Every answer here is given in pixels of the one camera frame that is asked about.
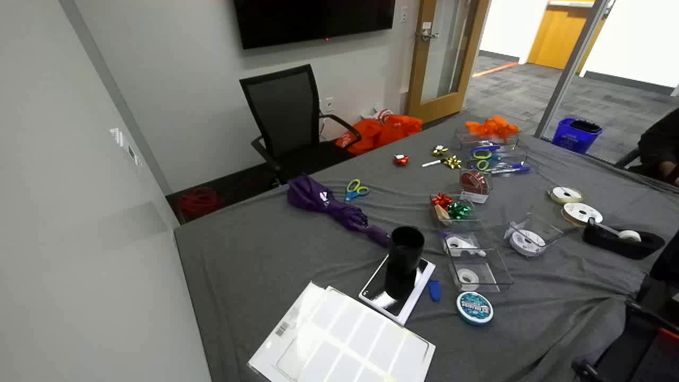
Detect white tape roll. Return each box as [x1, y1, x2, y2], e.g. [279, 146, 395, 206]
[561, 201, 603, 226]
[548, 187, 584, 205]

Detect round blue white tin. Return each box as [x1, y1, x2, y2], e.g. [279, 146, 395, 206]
[455, 291, 493, 326]

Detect person in dark clothes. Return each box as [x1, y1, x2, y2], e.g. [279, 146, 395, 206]
[639, 109, 679, 186]

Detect black tape dispenser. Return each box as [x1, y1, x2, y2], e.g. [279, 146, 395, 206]
[580, 226, 663, 259]

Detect white tape roll far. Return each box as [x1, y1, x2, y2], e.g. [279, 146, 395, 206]
[548, 187, 584, 205]

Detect white tape roll near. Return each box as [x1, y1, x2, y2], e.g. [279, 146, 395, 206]
[561, 201, 603, 226]

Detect white label sheets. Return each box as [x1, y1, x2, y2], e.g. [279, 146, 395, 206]
[248, 283, 434, 382]

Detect clear compartment case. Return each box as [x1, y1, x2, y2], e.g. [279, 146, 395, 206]
[431, 197, 513, 294]

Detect blue flash drive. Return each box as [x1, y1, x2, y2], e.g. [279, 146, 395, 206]
[427, 280, 442, 302]

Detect orange ribbon pile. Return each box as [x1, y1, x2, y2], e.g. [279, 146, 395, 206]
[464, 115, 520, 141]

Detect blue green scissors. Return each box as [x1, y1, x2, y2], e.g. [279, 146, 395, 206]
[343, 178, 369, 201]

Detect red cable coil on floor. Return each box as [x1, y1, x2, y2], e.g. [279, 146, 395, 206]
[176, 187, 224, 222]

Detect dark red bow in box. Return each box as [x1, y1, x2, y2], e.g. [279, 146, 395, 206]
[460, 172, 489, 205]

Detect dark chair at right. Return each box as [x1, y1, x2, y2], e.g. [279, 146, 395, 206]
[570, 234, 679, 382]

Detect wooden glass door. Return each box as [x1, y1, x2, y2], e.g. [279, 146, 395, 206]
[405, 0, 489, 123]

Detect orange plastic bags on floor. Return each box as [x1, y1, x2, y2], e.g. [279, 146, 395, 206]
[333, 115, 422, 156]

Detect black cup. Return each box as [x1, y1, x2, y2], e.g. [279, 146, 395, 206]
[386, 226, 423, 300]

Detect green ribbon bow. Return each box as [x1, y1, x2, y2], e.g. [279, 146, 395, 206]
[447, 201, 473, 218]

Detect blue recycling bin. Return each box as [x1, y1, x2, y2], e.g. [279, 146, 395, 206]
[551, 118, 600, 154]

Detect small red bow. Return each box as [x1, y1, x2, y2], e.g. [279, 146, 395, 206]
[393, 156, 409, 167]

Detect black mesh office chair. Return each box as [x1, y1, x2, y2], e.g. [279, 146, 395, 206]
[240, 63, 360, 186]

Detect black wall television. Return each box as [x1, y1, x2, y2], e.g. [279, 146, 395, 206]
[234, 0, 395, 49]

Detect red ribbon bow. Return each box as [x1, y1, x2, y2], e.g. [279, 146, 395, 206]
[431, 193, 454, 210]

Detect yellow green ribbon curls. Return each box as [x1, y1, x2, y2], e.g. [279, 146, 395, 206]
[427, 145, 462, 170]

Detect grey table cloth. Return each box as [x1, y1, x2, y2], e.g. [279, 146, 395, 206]
[176, 121, 679, 382]

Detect blue purple ribbon pile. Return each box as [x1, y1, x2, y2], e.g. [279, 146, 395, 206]
[471, 141, 531, 176]

